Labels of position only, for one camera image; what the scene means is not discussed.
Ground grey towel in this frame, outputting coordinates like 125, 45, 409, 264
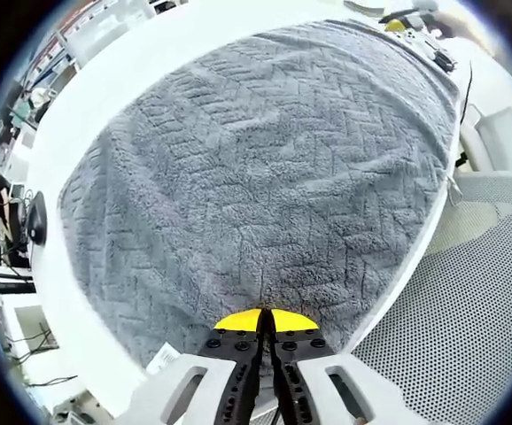
58, 19, 464, 375

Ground white mesh chair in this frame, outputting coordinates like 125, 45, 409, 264
352, 105, 512, 425

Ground black computer mouse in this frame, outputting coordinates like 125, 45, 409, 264
27, 190, 50, 247

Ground black hanging cable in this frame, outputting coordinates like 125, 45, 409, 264
461, 61, 474, 126

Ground black floor cables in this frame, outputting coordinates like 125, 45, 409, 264
6, 321, 81, 391

